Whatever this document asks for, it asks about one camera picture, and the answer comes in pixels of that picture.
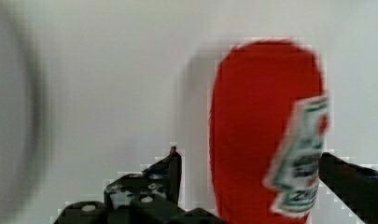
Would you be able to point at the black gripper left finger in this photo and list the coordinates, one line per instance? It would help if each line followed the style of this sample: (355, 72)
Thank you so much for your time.
(162, 178)

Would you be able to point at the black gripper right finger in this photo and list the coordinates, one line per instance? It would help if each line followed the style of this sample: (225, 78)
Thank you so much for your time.
(355, 186)

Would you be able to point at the red ketchup bottle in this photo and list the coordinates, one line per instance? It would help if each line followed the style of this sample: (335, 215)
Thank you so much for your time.
(267, 125)

